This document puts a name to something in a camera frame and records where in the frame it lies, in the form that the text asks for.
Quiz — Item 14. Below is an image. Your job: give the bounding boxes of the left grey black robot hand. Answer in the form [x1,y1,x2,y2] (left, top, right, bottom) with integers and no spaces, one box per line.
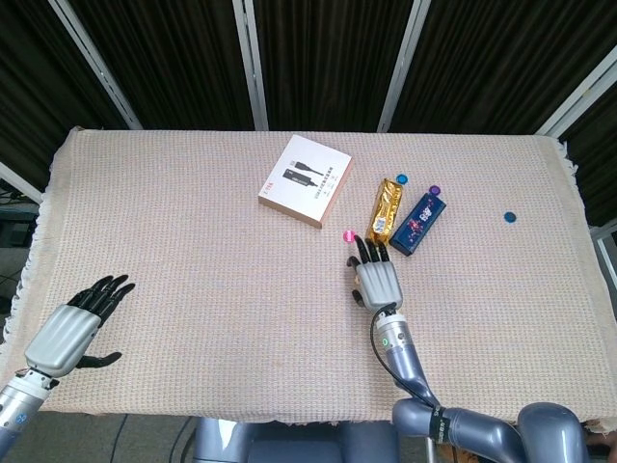
[23,274,137,379]

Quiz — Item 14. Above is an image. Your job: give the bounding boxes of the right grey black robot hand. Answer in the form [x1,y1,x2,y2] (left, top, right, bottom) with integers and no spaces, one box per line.
[344,234,404,311]

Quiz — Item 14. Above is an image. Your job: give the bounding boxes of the dark blue carton box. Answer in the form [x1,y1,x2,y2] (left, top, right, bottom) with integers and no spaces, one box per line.
[388,192,447,256]

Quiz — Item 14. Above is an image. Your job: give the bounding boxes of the gold foil packet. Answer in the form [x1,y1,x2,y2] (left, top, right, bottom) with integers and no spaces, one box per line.
[364,177,407,246]

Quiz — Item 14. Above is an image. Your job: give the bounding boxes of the beige woven tablecloth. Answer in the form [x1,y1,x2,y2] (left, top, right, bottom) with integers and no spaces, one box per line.
[0,125,617,433]

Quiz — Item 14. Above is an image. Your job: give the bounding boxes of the grey blue robot torso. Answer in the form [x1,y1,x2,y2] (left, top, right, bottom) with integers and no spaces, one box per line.
[192,417,402,463]

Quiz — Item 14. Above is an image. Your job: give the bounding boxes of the dark pleated curtain panel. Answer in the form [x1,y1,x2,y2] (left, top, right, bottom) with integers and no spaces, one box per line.
[253,0,416,133]
[389,0,617,137]
[0,0,132,190]
[67,0,257,132]

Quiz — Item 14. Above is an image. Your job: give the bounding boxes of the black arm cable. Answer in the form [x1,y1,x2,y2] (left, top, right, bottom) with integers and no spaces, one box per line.
[369,307,443,412]

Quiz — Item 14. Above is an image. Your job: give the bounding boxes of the white cable product box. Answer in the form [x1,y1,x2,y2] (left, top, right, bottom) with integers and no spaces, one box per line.
[257,134,355,230]

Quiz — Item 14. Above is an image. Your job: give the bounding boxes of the white metal frame post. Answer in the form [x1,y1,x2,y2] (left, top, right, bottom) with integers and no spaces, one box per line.
[231,0,270,132]
[533,45,617,141]
[376,0,432,133]
[0,160,45,204]
[46,0,145,131]

